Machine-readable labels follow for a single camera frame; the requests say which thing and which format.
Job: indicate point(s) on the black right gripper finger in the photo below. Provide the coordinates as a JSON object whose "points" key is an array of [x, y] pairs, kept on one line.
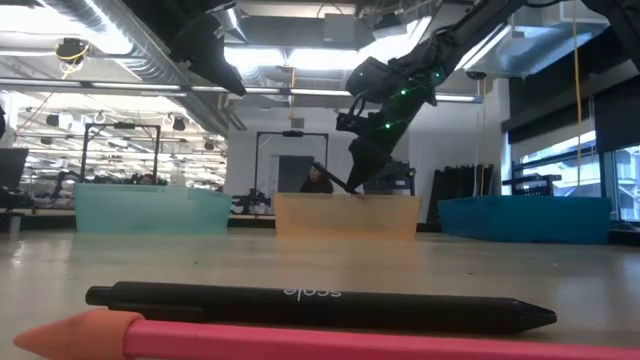
{"points": [[351, 160], [372, 165]]}

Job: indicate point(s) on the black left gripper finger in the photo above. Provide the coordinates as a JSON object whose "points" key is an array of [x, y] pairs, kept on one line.
{"points": [[220, 84], [225, 70]]}

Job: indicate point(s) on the black pen white scale print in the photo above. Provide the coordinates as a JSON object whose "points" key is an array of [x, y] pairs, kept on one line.
{"points": [[325, 307]]}

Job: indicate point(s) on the pink pencil with eraser cap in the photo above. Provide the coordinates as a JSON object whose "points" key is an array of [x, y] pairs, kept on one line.
{"points": [[300, 345]]}

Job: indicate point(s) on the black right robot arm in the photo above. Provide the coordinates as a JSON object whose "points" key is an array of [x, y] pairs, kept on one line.
{"points": [[465, 25]]}

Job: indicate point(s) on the black background robot arm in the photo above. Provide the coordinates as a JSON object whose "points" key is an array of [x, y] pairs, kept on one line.
{"points": [[252, 200]]}

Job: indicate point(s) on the black equipment cabinet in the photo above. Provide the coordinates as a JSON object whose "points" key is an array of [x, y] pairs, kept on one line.
{"points": [[400, 180]]}

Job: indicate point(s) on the person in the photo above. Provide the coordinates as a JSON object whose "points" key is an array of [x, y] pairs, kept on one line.
{"points": [[316, 186], [147, 179]]}

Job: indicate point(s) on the translucent orange plastic bin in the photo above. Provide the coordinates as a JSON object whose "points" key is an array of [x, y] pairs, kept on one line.
{"points": [[345, 217]]}

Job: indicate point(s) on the long ceiling light bar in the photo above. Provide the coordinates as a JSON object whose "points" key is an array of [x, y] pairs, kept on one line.
{"points": [[125, 86]]}

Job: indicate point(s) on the black folded panels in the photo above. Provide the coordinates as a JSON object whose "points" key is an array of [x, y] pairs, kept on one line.
{"points": [[460, 182]]}

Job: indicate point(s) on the round black ceiling device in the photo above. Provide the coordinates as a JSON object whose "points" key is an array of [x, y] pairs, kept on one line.
{"points": [[71, 49]]}

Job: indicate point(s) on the translucent teal plastic bin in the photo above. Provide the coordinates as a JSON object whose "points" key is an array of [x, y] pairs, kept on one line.
{"points": [[150, 210]]}

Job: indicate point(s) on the black metal rack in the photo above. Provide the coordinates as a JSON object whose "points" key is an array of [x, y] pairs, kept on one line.
{"points": [[530, 180]]}

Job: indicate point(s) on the blue plastic bin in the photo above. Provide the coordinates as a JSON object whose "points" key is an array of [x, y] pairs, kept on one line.
{"points": [[525, 220]]}

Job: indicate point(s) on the black monitor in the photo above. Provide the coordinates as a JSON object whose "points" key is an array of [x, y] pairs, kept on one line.
{"points": [[12, 167]]}

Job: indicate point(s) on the black window blind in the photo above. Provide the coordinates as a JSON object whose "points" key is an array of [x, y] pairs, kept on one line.
{"points": [[615, 120]]}

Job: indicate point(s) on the silver corrugated ventilation duct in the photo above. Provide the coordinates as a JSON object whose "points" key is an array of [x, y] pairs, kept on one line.
{"points": [[150, 65]]}

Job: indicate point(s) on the black background rig frame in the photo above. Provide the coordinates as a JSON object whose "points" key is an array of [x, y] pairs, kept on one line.
{"points": [[292, 133], [83, 160]]}

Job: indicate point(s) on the dark ceiling security camera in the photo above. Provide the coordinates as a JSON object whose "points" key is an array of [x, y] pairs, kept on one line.
{"points": [[476, 75]]}

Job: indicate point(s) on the silver rectangular air duct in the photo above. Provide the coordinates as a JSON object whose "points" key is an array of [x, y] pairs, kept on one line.
{"points": [[540, 45]]}

